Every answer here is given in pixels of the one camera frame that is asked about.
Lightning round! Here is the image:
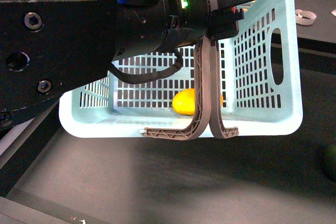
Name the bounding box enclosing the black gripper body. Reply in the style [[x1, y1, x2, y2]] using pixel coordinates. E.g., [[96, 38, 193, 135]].
[[207, 0, 244, 40]]

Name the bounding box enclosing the light blue plastic basket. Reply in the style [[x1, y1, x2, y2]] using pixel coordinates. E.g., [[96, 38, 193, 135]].
[[59, 0, 303, 137]]

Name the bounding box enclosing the yellow mango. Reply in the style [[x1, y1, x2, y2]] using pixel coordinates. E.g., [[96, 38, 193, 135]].
[[172, 88, 224, 116]]

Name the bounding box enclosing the clear tape roll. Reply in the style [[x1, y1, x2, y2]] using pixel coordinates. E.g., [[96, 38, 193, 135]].
[[295, 9, 317, 26]]

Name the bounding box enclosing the dark green avocado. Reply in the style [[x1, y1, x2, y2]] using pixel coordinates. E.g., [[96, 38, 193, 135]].
[[321, 144, 335, 181]]

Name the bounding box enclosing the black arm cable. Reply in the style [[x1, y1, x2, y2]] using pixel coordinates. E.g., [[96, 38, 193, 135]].
[[107, 48, 184, 85]]

